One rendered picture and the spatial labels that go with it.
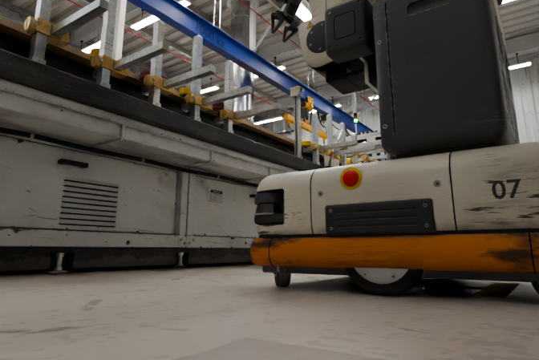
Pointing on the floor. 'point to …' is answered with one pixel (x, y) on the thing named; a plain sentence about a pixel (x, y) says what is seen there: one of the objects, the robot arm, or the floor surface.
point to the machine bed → (115, 200)
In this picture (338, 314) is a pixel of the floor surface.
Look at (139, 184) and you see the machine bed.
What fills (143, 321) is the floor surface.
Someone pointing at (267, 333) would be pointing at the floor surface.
